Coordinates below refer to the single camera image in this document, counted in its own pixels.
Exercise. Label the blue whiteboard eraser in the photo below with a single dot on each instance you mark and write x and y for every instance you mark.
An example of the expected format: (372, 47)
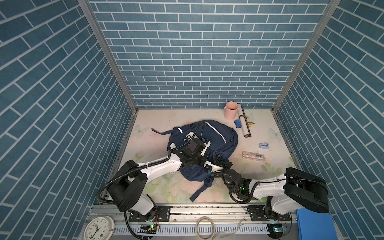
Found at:
(238, 124)

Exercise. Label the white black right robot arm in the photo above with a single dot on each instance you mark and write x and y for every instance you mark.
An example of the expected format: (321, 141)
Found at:
(274, 198)

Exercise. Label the navy blue student backpack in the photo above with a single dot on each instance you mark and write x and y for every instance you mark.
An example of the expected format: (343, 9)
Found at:
(224, 141)

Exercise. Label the blue folder corner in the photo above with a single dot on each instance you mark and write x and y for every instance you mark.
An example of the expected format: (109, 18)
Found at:
(315, 226)

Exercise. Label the clear plastic pencil box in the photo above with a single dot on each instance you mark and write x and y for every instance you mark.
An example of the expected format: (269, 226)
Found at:
(253, 156)

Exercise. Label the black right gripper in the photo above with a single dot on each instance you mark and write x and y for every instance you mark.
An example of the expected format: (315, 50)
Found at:
(225, 165)

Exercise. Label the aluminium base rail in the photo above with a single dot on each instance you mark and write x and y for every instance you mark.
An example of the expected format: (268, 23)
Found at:
(197, 222)

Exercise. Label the white analog wall clock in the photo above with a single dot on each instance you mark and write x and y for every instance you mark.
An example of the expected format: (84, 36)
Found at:
(100, 228)

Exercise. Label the pink metal bucket cup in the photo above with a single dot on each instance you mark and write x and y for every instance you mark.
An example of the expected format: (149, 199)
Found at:
(231, 110)

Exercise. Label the rolled white paper scroll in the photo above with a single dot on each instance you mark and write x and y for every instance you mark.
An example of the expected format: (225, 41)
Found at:
(244, 122)

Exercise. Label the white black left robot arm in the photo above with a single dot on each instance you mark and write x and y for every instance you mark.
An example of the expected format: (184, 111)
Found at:
(127, 186)

